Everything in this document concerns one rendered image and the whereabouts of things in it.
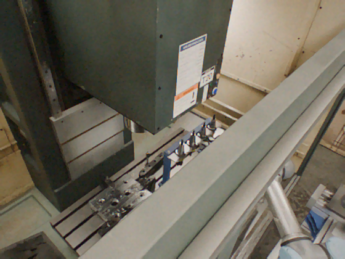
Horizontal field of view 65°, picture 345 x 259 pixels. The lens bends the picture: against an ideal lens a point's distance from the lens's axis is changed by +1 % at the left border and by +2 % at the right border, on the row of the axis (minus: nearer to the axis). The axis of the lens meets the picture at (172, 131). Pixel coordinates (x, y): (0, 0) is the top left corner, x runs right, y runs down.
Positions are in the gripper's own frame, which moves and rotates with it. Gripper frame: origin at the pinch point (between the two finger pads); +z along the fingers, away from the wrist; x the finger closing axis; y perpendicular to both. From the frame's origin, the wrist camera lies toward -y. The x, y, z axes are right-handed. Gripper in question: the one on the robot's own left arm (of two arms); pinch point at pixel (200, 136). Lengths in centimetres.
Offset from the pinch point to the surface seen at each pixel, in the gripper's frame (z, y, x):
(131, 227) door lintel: -53, -95, -107
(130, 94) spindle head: 4, -57, -56
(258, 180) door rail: -58, -86, -86
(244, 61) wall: 9, -30, 56
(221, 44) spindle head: -9, -70, -15
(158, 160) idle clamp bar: 19.3, 23.7, -17.8
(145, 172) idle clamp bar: 17.8, 23.7, -32.6
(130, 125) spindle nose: 9, -35, -52
